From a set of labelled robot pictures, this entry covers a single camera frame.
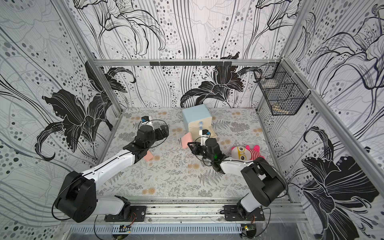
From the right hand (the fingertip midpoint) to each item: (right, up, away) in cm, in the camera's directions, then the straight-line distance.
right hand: (190, 143), depth 86 cm
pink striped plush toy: (+31, -6, +1) cm, 32 cm away
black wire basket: (+54, +29, -2) cm, 61 cm away
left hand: (-15, +7, +1) cm, 17 cm away
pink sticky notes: (-2, +3, 0) cm, 3 cm away
